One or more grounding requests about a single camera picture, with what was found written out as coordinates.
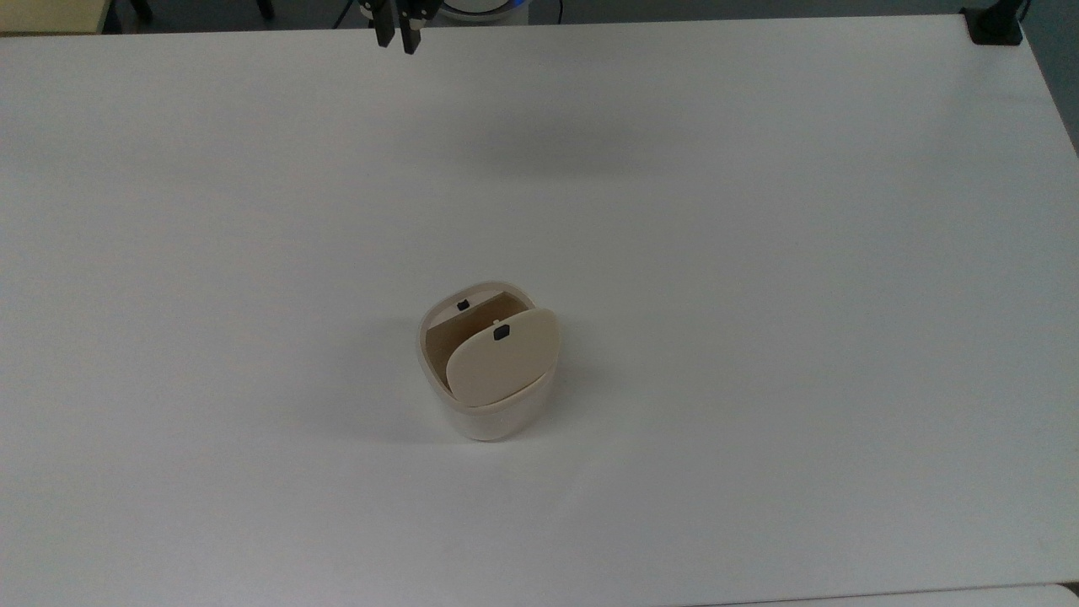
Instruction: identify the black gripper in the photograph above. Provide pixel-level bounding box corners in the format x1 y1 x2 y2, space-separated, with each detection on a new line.
358 0 440 56

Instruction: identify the beige mini trash bin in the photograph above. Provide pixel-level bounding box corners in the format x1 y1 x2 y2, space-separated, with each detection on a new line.
416 281 561 443

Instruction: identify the beige trash bin lid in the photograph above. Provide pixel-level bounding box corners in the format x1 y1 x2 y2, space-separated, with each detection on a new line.
446 307 561 408

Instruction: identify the yellowish wooden table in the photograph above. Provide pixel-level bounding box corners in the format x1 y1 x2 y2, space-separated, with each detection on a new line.
0 0 113 35

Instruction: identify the black table clamp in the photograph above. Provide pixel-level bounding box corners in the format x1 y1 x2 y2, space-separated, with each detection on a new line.
963 0 1031 46

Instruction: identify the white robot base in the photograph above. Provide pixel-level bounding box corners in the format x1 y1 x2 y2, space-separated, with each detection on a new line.
438 0 530 24

